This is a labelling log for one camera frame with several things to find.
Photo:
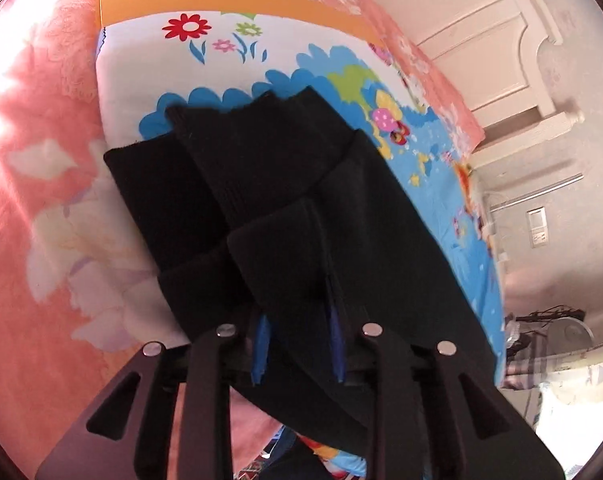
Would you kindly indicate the pink floral blanket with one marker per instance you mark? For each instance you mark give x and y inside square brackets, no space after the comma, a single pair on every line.
[67,258]

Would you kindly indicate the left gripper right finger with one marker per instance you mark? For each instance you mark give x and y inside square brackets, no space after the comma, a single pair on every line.
[338,351]

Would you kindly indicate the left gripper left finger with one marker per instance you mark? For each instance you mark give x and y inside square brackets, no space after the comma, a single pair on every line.
[261,336]

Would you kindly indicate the wall socket panel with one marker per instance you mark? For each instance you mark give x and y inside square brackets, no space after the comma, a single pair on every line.
[538,227]

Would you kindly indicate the white bed headboard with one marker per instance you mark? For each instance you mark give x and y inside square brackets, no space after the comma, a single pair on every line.
[488,49]

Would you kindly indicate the blue cartoon bed sheet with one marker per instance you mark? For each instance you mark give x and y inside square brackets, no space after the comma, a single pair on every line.
[227,60]

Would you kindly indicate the black pants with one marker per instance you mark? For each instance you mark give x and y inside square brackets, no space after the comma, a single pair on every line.
[281,208]

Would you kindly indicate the grey round fan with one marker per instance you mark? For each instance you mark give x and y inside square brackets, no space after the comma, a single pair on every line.
[566,335]

